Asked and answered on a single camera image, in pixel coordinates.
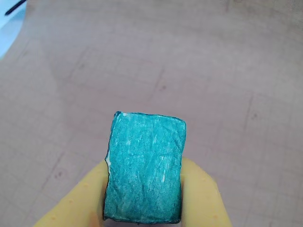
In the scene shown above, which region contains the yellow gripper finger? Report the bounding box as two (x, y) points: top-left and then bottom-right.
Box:
(179, 157), (234, 227)
(33, 161), (110, 227)

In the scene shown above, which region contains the blue block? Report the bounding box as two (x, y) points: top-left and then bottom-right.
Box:
(102, 110), (187, 224)

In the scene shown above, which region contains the thin black cable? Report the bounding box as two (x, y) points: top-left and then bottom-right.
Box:
(4, 0), (27, 16)

